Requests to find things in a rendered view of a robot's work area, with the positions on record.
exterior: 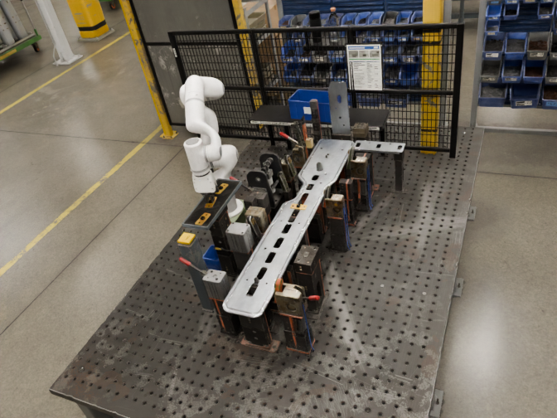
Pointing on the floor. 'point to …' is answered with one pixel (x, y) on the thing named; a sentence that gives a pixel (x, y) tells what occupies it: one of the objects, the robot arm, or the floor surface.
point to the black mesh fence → (336, 74)
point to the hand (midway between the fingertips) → (210, 198)
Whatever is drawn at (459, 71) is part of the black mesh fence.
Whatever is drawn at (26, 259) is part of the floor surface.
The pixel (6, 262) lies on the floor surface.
